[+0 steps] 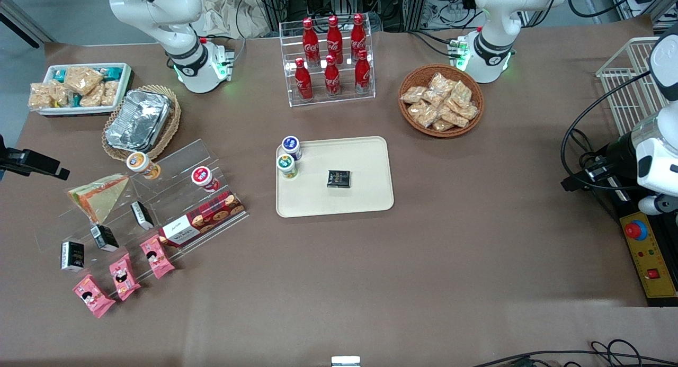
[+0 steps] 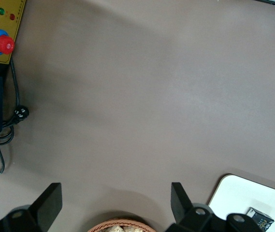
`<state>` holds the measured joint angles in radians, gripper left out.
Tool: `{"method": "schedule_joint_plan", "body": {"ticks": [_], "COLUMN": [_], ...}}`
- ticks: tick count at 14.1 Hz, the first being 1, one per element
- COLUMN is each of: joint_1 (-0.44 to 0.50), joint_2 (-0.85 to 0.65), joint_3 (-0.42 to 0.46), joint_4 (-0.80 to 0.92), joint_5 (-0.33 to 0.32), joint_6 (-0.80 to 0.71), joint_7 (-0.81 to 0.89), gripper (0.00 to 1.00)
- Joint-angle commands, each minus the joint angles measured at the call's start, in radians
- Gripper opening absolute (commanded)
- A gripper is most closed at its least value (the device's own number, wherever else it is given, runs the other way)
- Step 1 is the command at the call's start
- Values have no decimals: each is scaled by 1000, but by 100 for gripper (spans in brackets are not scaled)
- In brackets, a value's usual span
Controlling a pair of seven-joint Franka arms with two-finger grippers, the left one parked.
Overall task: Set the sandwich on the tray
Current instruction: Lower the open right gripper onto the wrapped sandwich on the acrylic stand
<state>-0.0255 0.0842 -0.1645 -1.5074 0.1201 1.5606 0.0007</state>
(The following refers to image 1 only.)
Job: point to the blue lid yogurt cup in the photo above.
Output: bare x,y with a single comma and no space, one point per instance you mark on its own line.
291,145

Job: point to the beige plastic serving tray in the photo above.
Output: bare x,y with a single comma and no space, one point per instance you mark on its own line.
360,192

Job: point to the red lid yogurt cup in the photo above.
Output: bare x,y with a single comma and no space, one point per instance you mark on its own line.
204,177

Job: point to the yellow emergency stop box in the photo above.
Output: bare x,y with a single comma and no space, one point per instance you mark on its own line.
654,261

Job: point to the grey aluminium bar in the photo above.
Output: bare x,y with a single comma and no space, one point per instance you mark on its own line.
24,20

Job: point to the green lid yogurt cup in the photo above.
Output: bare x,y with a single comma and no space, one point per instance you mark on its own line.
286,166

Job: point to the clear acrylic bottle rack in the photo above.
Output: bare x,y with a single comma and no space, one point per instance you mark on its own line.
344,99

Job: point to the stacked aluminium foil trays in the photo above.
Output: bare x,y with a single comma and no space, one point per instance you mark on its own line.
139,119

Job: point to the white rectangular plastic bin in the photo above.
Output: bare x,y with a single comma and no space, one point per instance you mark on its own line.
124,86

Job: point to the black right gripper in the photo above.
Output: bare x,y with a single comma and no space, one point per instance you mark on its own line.
17,160

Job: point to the crumpled beige paper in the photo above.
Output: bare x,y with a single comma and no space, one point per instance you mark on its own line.
228,15

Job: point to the clear bag of crackers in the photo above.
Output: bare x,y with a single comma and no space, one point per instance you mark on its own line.
454,118
424,114
462,94
413,95
469,112
440,89

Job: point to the pink snack packet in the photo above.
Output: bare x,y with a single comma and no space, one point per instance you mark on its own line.
124,277
92,296
157,257

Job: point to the red cola bottle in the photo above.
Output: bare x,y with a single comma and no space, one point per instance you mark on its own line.
334,41
303,83
332,80
363,75
310,44
358,38

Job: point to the round brown wicker basket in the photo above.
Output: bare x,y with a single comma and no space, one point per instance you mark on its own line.
418,75

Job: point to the clear acrylic stepped display stand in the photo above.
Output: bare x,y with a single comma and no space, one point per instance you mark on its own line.
175,168

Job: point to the small black carton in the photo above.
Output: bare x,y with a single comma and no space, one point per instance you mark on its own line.
72,256
142,214
105,238

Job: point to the triangular sandwich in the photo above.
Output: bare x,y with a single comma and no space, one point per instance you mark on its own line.
100,196

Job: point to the large rice cracker bag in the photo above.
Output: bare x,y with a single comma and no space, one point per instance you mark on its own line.
83,80

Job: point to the orange lid yogurt cup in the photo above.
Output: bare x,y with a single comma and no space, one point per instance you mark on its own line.
140,163

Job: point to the red emergency stop button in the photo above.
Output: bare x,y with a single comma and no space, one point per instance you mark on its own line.
636,230

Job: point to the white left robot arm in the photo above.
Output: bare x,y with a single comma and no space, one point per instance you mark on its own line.
492,44

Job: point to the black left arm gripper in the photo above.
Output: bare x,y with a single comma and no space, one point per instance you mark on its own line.
617,151

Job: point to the oval light wicker basket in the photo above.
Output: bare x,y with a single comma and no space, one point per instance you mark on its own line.
172,121

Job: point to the red tartan cookie box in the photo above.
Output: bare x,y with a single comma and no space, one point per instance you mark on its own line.
206,218

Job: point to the black foil snack packet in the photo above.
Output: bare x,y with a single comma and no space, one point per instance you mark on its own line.
339,179

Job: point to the teal snack packet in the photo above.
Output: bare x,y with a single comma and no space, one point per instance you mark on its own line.
59,75
113,73

